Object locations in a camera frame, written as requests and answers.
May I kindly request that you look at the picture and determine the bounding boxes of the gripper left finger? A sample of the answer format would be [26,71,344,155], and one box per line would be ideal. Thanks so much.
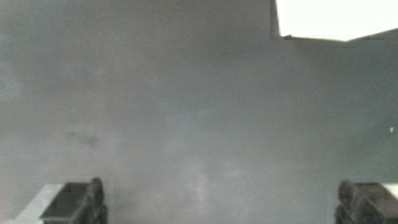
[17,178,109,224]

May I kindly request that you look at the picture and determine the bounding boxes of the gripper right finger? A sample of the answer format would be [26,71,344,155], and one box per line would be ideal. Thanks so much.
[335,180,398,224]

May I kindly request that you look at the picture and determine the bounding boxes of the printed marker sheet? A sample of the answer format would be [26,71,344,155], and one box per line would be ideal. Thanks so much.
[276,0,398,42]

